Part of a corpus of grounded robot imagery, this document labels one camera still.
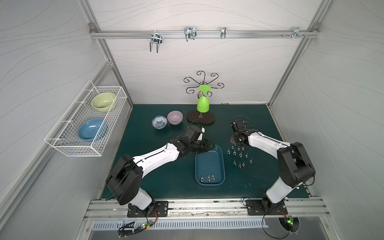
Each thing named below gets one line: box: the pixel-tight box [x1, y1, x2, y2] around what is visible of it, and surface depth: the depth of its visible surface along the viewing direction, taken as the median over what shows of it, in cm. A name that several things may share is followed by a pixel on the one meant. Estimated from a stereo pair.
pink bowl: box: [167, 110, 184, 126], surface depth 109 cm
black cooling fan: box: [278, 216, 301, 234], surface depth 73 cm
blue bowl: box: [77, 118, 104, 142], surface depth 66 cm
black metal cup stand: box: [186, 110, 215, 124], surface depth 113 cm
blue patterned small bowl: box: [151, 115, 168, 130], surface depth 109 cm
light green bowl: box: [91, 92, 116, 113], surface depth 75 cm
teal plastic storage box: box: [195, 144, 226, 187], surface depth 87 cm
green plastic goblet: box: [197, 84, 211, 114], surface depth 94 cm
